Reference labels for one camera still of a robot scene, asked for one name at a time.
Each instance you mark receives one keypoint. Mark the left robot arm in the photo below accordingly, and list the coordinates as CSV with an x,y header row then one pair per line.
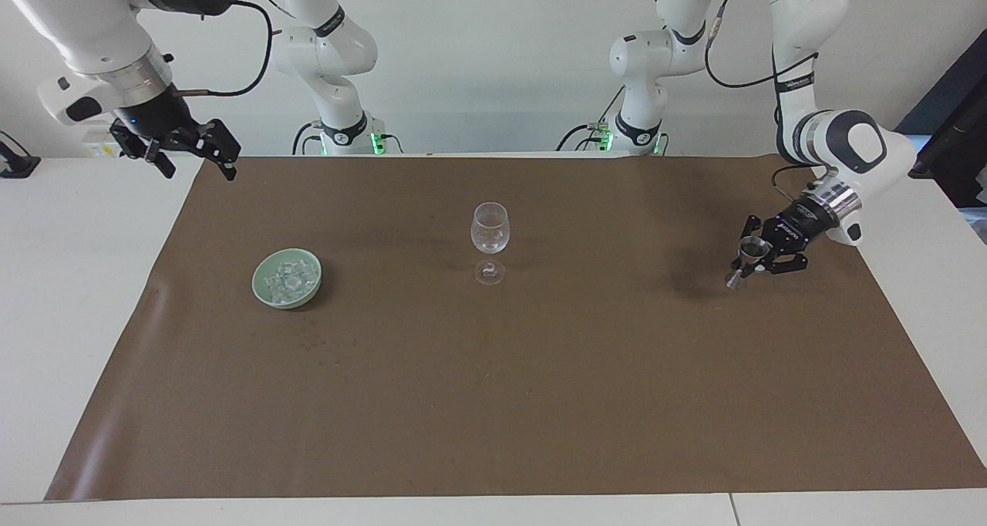
x,y
856,144

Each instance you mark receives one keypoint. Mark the silver metal jigger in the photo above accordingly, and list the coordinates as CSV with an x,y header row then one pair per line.
x,y
752,248

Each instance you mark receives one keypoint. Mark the clear ice cubes pile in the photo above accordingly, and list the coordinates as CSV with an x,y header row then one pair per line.
x,y
291,278

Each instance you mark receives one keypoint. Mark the black stand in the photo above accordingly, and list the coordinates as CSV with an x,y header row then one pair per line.
x,y
960,136
15,163

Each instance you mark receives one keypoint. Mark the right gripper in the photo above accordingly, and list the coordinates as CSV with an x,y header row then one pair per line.
x,y
154,116

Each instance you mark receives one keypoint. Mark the pale green bowl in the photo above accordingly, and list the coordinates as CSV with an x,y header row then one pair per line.
x,y
266,291

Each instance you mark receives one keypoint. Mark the clear wine glass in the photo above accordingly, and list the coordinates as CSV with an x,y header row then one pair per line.
x,y
490,229

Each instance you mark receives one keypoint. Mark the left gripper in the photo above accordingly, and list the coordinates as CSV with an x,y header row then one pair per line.
x,y
803,224

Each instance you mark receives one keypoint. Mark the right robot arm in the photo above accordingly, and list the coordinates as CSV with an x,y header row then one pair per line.
x,y
85,25

